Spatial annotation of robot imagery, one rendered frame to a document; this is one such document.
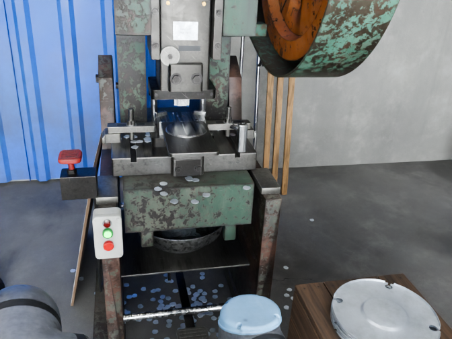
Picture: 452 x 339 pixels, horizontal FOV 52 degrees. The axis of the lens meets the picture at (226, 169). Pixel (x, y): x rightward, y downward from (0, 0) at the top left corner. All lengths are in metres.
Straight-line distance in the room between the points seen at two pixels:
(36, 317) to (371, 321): 0.94
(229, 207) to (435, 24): 2.13
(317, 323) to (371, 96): 1.99
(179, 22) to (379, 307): 0.98
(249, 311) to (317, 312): 0.55
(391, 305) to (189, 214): 0.64
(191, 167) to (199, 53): 0.34
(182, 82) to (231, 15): 0.23
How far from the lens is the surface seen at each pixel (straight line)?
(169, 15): 1.37
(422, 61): 3.24
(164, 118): 1.51
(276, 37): 1.63
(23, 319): 0.68
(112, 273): 1.44
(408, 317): 1.44
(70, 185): 1.33
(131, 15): 1.32
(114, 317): 1.55
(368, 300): 1.45
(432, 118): 3.43
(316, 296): 1.48
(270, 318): 0.89
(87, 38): 2.61
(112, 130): 1.52
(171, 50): 1.38
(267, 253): 1.49
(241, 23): 1.37
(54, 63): 2.65
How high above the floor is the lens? 1.29
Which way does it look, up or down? 26 degrees down
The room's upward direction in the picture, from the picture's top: 3 degrees clockwise
